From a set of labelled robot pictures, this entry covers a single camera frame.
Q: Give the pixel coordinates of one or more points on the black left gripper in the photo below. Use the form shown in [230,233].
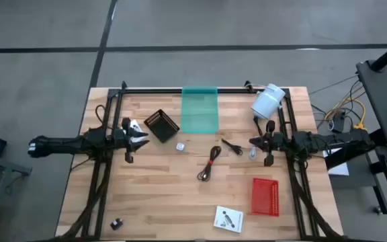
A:
[126,141]

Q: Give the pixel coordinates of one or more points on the black power brick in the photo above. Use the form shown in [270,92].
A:
[339,122]

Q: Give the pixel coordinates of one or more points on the white cylindrical lamp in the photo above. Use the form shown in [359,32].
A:
[267,101]

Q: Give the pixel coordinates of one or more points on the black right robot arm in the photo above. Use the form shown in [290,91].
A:
[334,139]

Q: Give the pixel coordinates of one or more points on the black mesh basket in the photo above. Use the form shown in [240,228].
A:
[161,126]

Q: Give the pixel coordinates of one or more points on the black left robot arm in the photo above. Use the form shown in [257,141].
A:
[62,145]

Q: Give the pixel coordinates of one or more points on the red mesh basket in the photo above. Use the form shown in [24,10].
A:
[264,196]

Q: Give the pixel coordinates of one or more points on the teal translucent plastic bin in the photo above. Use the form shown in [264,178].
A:
[200,111]

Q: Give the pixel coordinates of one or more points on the black metal table frame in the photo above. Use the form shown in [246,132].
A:
[153,90]

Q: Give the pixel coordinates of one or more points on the small blue white charger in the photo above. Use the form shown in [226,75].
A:
[180,147]

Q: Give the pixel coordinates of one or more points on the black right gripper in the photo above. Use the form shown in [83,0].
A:
[270,142]

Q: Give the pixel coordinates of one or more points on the dark grey side desk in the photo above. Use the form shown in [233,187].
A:
[381,101]

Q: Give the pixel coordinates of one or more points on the white paper sheet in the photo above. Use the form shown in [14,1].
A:
[339,169]

